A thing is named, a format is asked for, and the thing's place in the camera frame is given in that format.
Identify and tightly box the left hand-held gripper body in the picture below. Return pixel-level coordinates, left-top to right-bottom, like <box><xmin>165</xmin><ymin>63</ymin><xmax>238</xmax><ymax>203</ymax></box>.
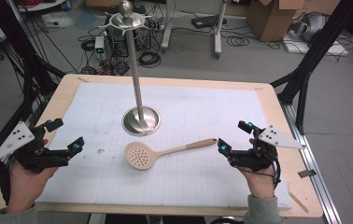
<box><xmin>0</xmin><ymin>120</ymin><xmax>74</xmax><ymax>174</ymax></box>

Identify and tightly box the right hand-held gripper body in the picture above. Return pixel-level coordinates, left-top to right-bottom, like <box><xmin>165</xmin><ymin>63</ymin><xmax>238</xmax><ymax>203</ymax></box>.
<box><xmin>227</xmin><ymin>125</ymin><xmax>307</xmax><ymax>173</ymax></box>

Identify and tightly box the beige slotted spoon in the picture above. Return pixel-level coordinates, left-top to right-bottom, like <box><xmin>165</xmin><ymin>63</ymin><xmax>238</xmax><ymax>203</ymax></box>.
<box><xmin>124</xmin><ymin>138</ymin><xmax>219</xmax><ymax>171</ymax></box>

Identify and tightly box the metal utensil stand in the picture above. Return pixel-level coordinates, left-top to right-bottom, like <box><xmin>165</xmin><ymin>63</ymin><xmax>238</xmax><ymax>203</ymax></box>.
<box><xmin>100</xmin><ymin>0</ymin><xmax>162</xmax><ymax>137</ymax></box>

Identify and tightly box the person's right hand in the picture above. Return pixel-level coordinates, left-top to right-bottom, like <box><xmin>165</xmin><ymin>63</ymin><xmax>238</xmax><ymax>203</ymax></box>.
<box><xmin>235</xmin><ymin>138</ymin><xmax>279</xmax><ymax>200</ymax></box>

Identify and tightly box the person's left hand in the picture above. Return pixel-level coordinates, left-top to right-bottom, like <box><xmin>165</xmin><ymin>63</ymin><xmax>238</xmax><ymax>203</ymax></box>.
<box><xmin>6</xmin><ymin>138</ymin><xmax>60</xmax><ymax>215</ymax></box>

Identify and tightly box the white grid mat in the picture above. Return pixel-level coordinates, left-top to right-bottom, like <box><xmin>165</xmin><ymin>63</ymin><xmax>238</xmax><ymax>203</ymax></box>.
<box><xmin>35</xmin><ymin>81</ymin><xmax>293</xmax><ymax>209</ymax></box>

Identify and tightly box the black tape piece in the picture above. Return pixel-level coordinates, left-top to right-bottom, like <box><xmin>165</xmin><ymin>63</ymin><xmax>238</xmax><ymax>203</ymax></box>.
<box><xmin>297</xmin><ymin>169</ymin><xmax>318</xmax><ymax>179</ymax></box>

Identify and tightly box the thin wooden stick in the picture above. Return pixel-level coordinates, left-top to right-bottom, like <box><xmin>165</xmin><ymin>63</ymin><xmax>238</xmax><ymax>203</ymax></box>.
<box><xmin>288</xmin><ymin>190</ymin><xmax>310</xmax><ymax>215</ymax></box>

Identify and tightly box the white box with green light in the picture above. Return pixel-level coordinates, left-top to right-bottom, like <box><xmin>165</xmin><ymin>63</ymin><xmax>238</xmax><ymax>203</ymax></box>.
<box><xmin>93</xmin><ymin>35</ymin><xmax>106</xmax><ymax>62</ymax></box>

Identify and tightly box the white stand leg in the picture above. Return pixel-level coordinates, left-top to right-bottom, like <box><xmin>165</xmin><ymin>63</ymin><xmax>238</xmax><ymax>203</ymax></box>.
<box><xmin>213</xmin><ymin>0</ymin><xmax>229</xmax><ymax>60</ymax></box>
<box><xmin>161</xmin><ymin>0</ymin><xmax>175</xmax><ymax>53</ymax></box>

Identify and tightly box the black electronics rack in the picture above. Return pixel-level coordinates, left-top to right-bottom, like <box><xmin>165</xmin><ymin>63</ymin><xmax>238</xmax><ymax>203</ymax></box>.
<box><xmin>104</xmin><ymin>13</ymin><xmax>152</xmax><ymax>60</ymax></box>

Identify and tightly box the clear plastic sheet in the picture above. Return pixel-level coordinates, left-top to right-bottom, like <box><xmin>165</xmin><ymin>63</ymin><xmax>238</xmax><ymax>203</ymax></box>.
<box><xmin>41</xmin><ymin>11</ymin><xmax>75</xmax><ymax>29</ymax></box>

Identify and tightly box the white flat board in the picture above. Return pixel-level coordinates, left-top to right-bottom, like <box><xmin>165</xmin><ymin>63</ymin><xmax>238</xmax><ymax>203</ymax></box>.
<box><xmin>282</xmin><ymin>32</ymin><xmax>350</xmax><ymax>58</ymax></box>

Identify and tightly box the large cardboard box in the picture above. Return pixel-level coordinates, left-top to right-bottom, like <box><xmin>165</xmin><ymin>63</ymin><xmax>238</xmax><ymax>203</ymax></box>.
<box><xmin>247</xmin><ymin>0</ymin><xmax>307</xmax><ymax>43</ymax></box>

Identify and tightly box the black flat device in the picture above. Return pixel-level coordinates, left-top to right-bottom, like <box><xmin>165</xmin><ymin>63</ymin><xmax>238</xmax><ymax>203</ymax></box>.
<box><xmin>191</xmin><ymin>14</ymin><xmax>228</xmax><ymax>30</ymax></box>

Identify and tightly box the silver grey appliance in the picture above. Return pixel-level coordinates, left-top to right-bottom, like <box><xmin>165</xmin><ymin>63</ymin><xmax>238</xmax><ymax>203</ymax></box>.
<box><xmin>289</xmin><ymin>11</ymin><xmax>329</xmax><ymax>43</ymax></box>

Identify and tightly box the white round table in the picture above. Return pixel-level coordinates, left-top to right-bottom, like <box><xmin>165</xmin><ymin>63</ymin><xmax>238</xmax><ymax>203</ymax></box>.
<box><xmin>15</xmin><ymin>0</ymin><xmax>70</xmax><ymax>13</ymax></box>

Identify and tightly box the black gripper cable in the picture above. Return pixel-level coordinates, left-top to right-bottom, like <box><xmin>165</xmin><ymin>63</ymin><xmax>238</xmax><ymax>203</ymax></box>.
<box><xmin>235</xmin><ymin>157</ymin><xmax>282</xmax><ymax>190</ymax></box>

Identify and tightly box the black gripper strap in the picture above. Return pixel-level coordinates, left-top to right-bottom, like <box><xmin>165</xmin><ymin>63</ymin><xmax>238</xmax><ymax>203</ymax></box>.
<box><xmin>0</xmin><ymin>159</ymin><xmax>11</xmax><ymax>206</ymax></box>

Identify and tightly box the aluminium rail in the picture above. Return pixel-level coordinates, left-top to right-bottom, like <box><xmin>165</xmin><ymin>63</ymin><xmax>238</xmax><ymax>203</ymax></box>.
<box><xmin>278</xmin><ymin>101</ymin><xmax>343</xmax><ymax>224</ymax></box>

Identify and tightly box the black metal frame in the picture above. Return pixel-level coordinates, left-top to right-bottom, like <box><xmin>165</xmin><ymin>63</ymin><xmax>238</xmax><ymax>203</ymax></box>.
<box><xmin>270</xmin><ymin>0</ymin><xmax>353</xmax><ymax>135</ymax></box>
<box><xmin>0</xmin><ymin>0</ymin><xmax>67</xmax><ymax>176</ymax></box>

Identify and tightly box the thin black coiled cable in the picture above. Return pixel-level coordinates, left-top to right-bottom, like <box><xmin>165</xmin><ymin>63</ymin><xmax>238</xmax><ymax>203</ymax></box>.
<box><xmin>226</xmin><ymin>35</ymin><xmax>250</xmax><ymax>48</ymax></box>

